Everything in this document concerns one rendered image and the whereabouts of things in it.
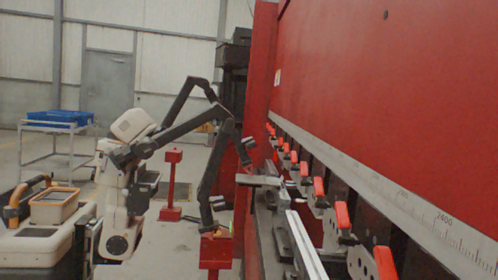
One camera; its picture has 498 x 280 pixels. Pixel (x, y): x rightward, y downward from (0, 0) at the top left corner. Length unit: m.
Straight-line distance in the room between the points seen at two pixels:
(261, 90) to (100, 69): 6.78
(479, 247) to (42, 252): 1.57
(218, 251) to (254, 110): 1.48
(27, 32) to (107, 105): 2.48
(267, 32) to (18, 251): 2.20
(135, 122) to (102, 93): 7.55
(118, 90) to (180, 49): 1.91
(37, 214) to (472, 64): 1.74
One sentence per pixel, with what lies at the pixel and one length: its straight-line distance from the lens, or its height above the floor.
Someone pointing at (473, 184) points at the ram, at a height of 1.45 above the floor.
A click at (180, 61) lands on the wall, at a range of 8.81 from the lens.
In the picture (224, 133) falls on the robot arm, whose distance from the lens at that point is 1.44.
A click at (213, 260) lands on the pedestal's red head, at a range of 1.67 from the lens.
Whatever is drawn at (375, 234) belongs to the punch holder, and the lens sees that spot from 0.63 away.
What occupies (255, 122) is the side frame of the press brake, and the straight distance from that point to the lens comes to 2.80.
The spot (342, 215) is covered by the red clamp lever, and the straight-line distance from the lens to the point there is 0.70.
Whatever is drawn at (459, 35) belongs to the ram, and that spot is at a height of 1.62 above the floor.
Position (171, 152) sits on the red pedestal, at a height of 0.79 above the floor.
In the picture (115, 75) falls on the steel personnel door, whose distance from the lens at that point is 9.05.
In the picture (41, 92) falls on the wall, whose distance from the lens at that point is 9.71.
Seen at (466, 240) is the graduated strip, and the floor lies 1.38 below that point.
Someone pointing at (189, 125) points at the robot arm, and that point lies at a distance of 1.43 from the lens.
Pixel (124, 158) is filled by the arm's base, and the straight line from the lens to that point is 1.48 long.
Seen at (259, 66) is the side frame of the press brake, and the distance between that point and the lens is 2.80.
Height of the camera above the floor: 1.52
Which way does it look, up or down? 7 degrees down
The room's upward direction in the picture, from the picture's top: 6 degrees clockwise
